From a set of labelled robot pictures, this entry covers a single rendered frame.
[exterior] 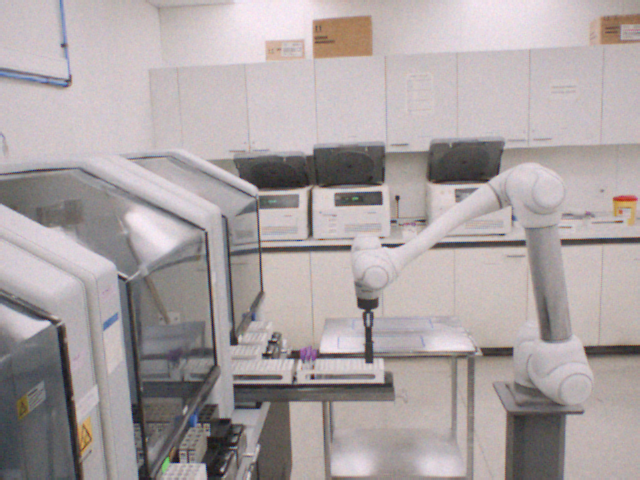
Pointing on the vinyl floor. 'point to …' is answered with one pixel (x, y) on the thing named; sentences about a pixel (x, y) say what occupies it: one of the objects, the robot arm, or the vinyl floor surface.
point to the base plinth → (513, 351)
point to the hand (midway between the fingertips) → (368, 353)
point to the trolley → (424, 461)
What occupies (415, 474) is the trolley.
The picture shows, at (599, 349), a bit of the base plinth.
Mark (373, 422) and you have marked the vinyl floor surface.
